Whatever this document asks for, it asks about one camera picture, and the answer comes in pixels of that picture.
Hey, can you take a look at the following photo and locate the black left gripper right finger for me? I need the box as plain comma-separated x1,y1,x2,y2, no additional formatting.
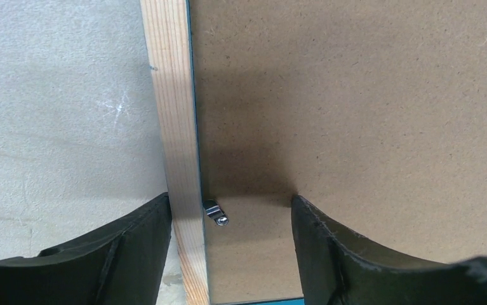
291,196,487,304

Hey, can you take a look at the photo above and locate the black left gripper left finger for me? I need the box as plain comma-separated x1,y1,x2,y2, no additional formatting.
0,193,172,304

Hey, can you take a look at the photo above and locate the brown cardboard backing board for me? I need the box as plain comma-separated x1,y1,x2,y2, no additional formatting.
190,1,487,304

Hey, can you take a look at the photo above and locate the blue wooden picture frame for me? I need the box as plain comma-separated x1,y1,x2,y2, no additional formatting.
140,1,312,304

